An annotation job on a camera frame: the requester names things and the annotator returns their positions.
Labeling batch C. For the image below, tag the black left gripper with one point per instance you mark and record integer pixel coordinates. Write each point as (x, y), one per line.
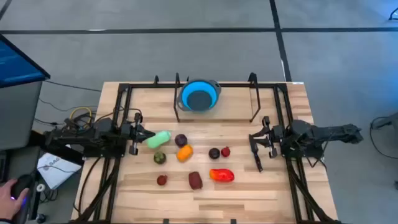
(132, 135)

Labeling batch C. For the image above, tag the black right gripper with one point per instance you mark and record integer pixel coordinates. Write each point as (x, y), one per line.
(275, 135)

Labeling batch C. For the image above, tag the light green napa cabbage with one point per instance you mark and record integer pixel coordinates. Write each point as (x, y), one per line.
(158, 139)

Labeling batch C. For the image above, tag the black knife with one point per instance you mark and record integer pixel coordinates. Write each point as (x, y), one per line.
(257, 157)

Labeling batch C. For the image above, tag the olive green toy fruit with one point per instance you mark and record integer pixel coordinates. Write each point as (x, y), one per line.
(160, 157)

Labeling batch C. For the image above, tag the dark purple round fruit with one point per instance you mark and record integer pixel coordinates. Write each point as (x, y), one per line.
(181, 140)

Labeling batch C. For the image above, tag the small bright red fruit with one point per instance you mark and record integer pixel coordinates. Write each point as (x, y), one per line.
(225, 152)

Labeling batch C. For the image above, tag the orange fruit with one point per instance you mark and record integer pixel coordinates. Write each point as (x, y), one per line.
(184, 153)

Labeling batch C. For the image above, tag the small brownish red fruit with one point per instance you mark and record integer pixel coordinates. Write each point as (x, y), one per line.
(161, 180)

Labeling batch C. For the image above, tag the blackish round plum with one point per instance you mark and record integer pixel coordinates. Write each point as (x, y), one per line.
(214, 153)

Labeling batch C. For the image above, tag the red bell pepper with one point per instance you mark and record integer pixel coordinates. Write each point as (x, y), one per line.
(221, 175)

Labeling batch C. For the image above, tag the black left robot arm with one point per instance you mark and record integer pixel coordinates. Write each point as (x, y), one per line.
(93, 137)

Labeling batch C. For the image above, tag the wooden riser shelf black legs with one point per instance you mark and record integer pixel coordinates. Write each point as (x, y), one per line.
(236, 105)

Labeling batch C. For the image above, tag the blue collapsible bowl grey rim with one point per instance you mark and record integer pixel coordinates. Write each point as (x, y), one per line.
(186, 93)

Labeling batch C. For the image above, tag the white printed booklet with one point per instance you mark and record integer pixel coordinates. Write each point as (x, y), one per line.
(59, 172)

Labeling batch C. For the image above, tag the white tape roll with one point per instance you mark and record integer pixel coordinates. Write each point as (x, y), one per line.
(40, 187)

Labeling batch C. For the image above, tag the grey monitor stand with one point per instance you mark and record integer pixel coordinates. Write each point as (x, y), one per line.
(18, 115)

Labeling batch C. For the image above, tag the black computer mouse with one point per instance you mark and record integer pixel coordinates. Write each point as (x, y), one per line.
(23, 183)

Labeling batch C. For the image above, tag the blue screen monitor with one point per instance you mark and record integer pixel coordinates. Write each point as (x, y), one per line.
(15, 65)

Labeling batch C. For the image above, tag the person's hand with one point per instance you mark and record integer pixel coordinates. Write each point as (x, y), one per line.
(7, 200)

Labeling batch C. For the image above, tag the black metal table frame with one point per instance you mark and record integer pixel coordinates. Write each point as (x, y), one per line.
(149, 84)

